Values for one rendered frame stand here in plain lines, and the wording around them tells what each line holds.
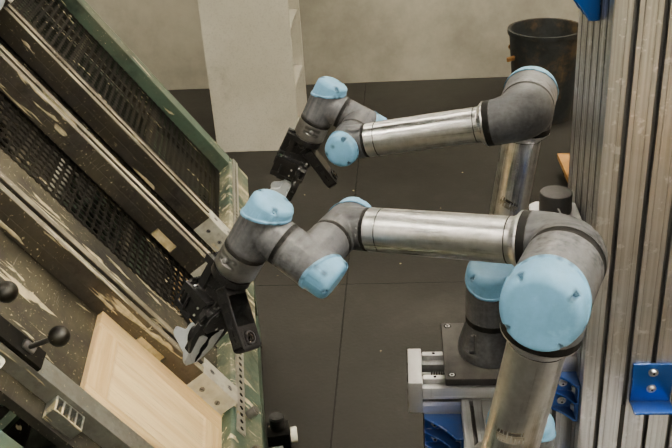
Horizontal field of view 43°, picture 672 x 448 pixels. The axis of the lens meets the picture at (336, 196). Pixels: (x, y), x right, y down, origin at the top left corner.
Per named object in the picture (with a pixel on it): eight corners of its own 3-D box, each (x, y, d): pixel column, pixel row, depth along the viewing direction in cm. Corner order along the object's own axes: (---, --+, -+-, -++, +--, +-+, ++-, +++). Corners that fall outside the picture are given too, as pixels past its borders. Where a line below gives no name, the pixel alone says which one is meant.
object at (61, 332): (26, 363, 153) (67, 349, 145) (10, 350, 152) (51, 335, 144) (38, 346, 156) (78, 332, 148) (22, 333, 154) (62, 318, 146)
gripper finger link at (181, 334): (171, 345, 151) (192, 308, 147) (190, 369, 149) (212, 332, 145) (158, 349, 149) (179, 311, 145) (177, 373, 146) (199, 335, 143)
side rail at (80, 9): (208, 180, 343) (229, 164, 341) (2, -37, 298) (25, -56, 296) (209, 172, 351) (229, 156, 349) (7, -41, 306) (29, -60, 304)
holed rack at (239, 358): (244, 437, 203) (246, 435, 203) (236, 429, 201) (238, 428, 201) (236, 164, 350) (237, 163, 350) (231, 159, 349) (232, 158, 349)
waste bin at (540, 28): (585, 127, 589) (592, 36, 560) (507, 130, 593) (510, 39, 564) (571, 101, 637) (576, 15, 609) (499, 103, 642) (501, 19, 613)
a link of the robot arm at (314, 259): (366, 245, 138) (312, 206, 140) (335, 279, 129) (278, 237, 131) (346, 276, 143) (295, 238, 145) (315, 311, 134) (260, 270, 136)
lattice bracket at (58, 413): (70, 440, 155) (82, 431, 154) (41, 418, 152) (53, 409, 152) (73, 425, 159) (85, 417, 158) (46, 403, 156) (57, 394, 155)
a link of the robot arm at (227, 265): (273, 262, 141) (241, 270, 134) (261, 282, 143) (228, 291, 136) (246, 233, 144) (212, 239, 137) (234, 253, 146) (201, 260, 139)
